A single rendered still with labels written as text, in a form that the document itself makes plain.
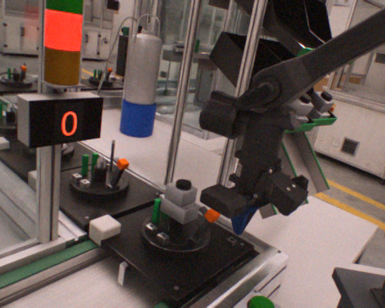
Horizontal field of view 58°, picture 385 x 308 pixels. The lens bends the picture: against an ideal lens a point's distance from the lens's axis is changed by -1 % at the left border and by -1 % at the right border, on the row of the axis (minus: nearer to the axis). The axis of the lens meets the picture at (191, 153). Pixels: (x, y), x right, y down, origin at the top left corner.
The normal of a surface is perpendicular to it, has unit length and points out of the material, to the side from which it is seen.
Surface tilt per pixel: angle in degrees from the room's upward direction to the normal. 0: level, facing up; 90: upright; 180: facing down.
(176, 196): 90
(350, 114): 90
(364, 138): 90
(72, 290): 0
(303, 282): 0
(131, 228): 0
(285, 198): 89
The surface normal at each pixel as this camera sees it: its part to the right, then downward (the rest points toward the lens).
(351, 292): 0.17, -0.92
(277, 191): -0.62, 0.15
